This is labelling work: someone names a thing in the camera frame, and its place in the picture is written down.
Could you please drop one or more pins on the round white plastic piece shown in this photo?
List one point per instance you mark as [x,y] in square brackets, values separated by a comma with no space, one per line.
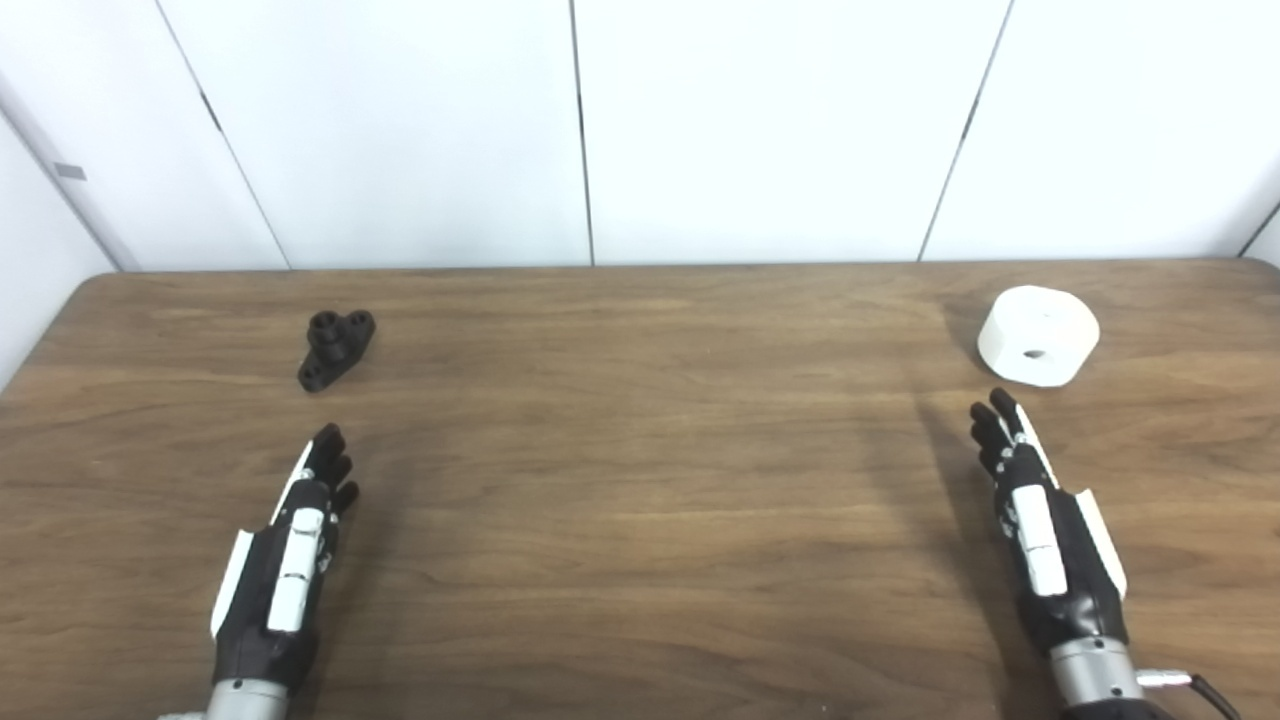
[1030,325]

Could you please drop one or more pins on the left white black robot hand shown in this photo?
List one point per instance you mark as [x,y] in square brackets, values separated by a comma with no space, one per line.
[250,600]

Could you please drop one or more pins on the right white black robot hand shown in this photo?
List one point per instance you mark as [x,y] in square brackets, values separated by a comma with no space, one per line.
[1075,560]

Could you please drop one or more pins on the black plastic holder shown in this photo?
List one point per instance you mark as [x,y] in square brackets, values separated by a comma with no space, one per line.
[335,345]

